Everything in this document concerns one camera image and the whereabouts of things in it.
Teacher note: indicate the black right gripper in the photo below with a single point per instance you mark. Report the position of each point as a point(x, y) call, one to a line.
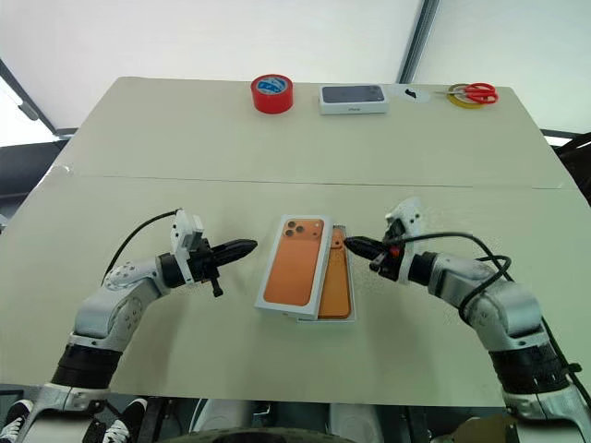
point(390, 263)

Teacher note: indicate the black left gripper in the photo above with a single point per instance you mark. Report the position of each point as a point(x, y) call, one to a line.
point(205, 265)

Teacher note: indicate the orange smartphone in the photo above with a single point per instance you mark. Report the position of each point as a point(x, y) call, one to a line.
point(336, 281)

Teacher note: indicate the orange phone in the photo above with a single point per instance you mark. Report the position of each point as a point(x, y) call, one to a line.
point(353, 295)

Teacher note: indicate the white phone box lid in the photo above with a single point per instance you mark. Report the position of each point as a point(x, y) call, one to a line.
point(293, 263)

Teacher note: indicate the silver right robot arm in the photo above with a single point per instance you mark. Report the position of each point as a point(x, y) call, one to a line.
point(498, 304)

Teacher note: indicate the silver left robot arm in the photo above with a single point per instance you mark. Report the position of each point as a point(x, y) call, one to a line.
point(120, 295)

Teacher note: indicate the white box with dark phone print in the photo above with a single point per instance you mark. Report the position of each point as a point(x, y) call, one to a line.
point(353, 99)

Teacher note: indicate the red tape roll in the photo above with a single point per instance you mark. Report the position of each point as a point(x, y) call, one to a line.
point(272, 94)

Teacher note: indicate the yellow tape roll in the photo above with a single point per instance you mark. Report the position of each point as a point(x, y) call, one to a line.
point(461, 97)

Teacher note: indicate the black white sneaker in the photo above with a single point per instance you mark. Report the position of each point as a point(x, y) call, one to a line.
point(124, 422)
point(16, 422)

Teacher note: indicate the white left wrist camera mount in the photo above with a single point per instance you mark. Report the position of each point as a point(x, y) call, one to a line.
point(187, 240)

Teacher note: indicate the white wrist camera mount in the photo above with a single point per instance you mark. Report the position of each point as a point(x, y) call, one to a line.
point(408, 217)
point(187, 240)

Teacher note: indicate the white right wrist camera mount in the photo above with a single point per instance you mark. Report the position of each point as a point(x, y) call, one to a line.
point(408, 217)

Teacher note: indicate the grey metal frame post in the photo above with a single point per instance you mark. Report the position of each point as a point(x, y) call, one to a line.
point(418, 41)

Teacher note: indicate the dark metal frame bar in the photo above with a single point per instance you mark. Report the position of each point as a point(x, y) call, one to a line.
point(25, 97)

